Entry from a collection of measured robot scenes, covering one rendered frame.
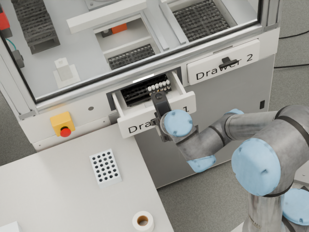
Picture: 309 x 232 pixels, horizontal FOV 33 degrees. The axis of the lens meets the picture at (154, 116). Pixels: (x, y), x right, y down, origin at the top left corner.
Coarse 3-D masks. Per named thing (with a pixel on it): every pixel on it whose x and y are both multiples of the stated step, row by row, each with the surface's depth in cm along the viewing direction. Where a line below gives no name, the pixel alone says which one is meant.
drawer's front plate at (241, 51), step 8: (256, 40) 193; (232, 48) 192; (240, 48) 191; (248, 48) 193; (256, 48) 195; (216, 56) 190; (224, 56) 191; (232, 56) 193; (240, 56) 195; (248, 56) 197; (256, 56) 198; (192, 64) 189; (200, 64) 190; (208, 64) 192; (216, 64) 193; (240, 64) 199; (192, 72) 192; (200, 72) 194; (208, 72) 195; (224, 72) 199; (192, 80) 196; (200, 80) 197
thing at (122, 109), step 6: (174, 72) 192; (168, 78) 199; (174, 78) 192; (174, 84) 197; (180, 84) 189; (174, 90) 195; (180, 90) 189; (114, 96) 189; (120, 96) 196; (174, 96) 193; (114, 102) 189; (120, 102) 195; (144, 102) 193; (120, 108) 186; (126, 108) 193; (132, 108) 192; (138, 108) 192; (144, 108) 192; (120, 114) 184; (126, 114) 191
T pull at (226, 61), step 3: (228, 57) 192; (222, 60) 191; (225, 60) 191; (228, 60) 191; (234, 60) 190; (237, 60) 190; (225, 63) 190; (228, 63) 190; (231, 63) 190; (234, 63) 191; (219, 66) 190; (222, 66) 190; (225, 66) 190
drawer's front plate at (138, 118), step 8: (184, 96) 182; (192, 96) 182; (176, 104) 183; (184, 104) 184; (192, 104) 186; (136, 112) 180; (144, 112) 180; (152, 112) 181; (192, 112) 190; (120, 120) 179; (128, 120) 180; (136, 120) 181; (144, 120) 183; (120, 128) 182; (144, 128) 187; (128, 136) 187
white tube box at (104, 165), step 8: (104, 152) 188; (112, 152) 187; (96, 160) 186; (104, 160) 188; (112, 160) 186; (96, 168) 184; (104, 168) 184; (112, 168) 184; (96, 176) 182; (104, 176) 182; (112, 176) 183; (120, 176) 181; (104, 184) 182; (112, 184) 184
